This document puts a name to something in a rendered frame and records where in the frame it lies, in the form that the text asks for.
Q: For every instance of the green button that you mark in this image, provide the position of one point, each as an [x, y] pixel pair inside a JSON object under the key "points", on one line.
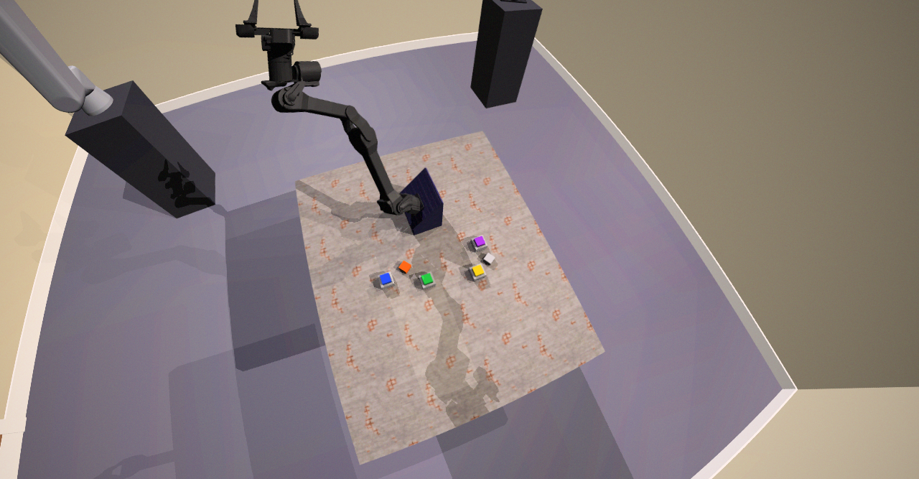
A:
{"points": [[427, 280]]}

